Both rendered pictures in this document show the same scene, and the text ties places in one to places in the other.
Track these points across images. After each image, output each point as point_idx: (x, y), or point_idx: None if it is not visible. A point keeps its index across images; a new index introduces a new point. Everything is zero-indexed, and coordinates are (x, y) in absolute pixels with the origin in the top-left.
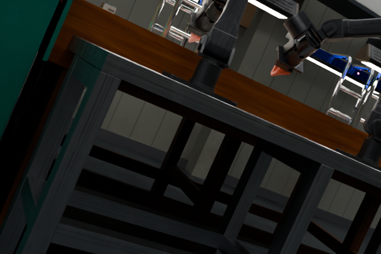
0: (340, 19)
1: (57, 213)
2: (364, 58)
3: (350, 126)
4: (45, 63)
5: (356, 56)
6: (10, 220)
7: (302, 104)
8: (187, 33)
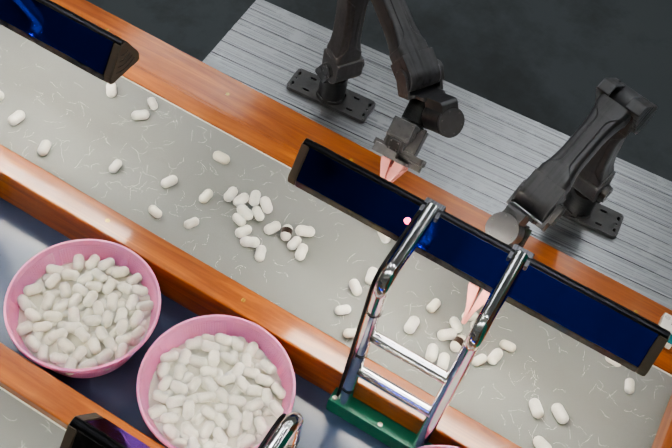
0: (432, 49)
1: None
2: (135, 60)
3: (289, 108)
4: None
5: (115, 79)
6: None
7: (372, 152)
8: (394, 384)
